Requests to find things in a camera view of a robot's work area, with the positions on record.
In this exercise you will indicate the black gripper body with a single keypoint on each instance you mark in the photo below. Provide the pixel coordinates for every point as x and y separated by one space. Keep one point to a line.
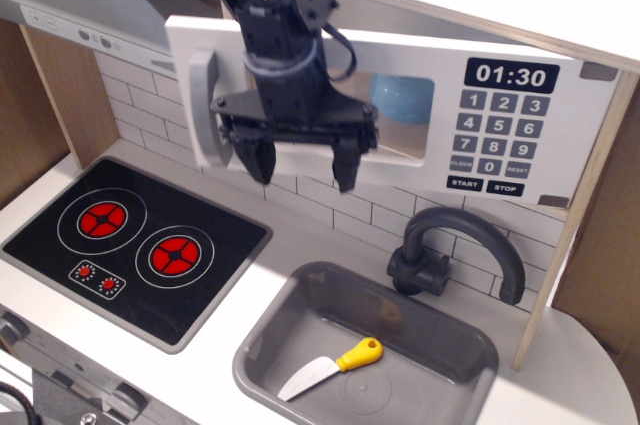
301 108

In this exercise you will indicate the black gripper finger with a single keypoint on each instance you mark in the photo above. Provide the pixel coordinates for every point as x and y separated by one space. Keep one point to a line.
258 157
346 160

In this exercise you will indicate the white microwave door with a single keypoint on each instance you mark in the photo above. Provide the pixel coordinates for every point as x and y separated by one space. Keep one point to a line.
504 120

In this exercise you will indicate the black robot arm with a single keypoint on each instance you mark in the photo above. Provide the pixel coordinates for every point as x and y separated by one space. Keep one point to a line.
282 37

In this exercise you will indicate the wooden microwave cabinet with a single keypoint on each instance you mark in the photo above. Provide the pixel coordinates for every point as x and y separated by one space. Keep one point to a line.
500 5

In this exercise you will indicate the light blue bowl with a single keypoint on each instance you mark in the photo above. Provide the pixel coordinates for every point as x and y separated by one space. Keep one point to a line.
402 97

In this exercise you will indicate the dark grey toy faucet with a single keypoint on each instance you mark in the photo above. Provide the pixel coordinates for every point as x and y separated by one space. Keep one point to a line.
437 239

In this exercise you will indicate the black toy stove top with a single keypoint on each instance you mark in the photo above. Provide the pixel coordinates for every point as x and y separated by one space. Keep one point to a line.
147 256

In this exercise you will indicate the grey toy sink basin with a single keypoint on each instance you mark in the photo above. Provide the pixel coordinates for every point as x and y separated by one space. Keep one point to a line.
334 347

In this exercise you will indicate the grey oven control panel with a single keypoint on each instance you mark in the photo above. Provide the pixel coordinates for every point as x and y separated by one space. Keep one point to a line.
67 383

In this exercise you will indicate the grey microwave door handle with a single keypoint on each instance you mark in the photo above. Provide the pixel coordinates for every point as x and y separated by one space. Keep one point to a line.
209 147

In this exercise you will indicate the yellow handled toy knife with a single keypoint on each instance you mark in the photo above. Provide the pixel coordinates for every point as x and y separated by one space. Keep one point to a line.
368 351

